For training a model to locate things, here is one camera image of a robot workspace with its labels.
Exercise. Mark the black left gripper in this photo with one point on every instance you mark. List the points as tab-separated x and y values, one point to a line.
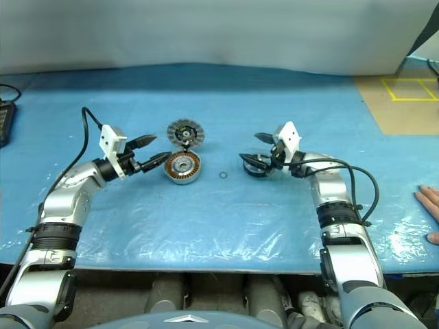
129	164

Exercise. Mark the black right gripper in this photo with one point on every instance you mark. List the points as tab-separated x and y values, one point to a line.
280	157

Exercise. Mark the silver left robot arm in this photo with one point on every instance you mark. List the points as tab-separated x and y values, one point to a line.
65	202

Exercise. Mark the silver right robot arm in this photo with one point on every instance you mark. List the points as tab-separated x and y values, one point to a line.
343	246

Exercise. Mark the motor stator with copper windings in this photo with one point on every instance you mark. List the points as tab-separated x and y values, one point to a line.
183	168

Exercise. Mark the silver finned motor cover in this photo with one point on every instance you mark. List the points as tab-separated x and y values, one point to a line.
193	132

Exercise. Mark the person's bare hand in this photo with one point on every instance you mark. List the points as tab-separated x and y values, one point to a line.
430	202

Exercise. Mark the blue table mat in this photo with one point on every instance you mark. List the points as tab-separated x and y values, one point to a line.
219	222

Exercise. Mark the white backdrop cloth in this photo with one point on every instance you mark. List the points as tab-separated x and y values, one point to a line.
205	31

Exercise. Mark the black keypad device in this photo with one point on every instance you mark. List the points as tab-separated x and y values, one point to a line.
5	123

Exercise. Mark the grey rounded shape under table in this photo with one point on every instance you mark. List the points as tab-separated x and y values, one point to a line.
265	298

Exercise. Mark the yellow tape square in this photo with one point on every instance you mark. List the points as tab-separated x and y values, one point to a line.
411	89

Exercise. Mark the white shoes under table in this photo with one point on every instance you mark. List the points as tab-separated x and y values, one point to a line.
317	306

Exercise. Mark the blue-grey robot torso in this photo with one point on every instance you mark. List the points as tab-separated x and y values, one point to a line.
192	320

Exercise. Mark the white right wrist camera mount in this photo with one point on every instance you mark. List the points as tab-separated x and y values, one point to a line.
291	135

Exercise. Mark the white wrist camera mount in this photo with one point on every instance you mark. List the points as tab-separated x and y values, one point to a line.
111	144
291	135

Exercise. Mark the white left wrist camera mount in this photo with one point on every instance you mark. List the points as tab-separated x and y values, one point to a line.
111	144

